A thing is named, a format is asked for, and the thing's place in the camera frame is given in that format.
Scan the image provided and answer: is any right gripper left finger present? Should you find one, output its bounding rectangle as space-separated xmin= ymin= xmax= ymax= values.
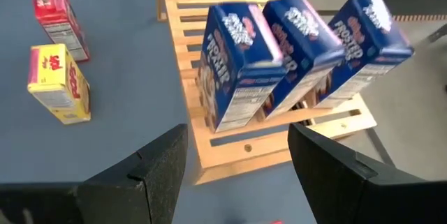
xmin=0 ymin=123 xmax=189 ymax=224

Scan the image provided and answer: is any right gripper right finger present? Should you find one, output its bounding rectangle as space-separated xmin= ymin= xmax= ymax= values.
xmin=288 ymin=122 xmax=447 ymax=224

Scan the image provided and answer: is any yellow Corn Pops cereal box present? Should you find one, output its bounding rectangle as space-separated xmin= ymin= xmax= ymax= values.
xmin=27 ymin=43 xmax=92 ymax=126

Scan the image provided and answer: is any blue Frosted Flakes cereal box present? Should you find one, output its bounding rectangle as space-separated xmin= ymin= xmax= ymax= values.
xmin=256 ymin=0 xmax=346 ymax=122
xmin=196 ymin=2 xmax=289 ymax=133
xmin=307 ymin=0 xmax=416 ymax=110

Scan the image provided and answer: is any red Froot Loops cereal box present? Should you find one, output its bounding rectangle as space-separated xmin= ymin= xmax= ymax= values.
xmin=31 ymin=0 xmax=91 ymax=63

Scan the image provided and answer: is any wooden slatted shelf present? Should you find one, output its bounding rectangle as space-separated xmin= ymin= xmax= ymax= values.
xmin=156 ymin=0 xmax=378 ymax=186

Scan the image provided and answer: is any black hazard-striped floor strip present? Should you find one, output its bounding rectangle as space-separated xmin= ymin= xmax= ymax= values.
xmin=351 ymin=0 xmax=447 ymax=22

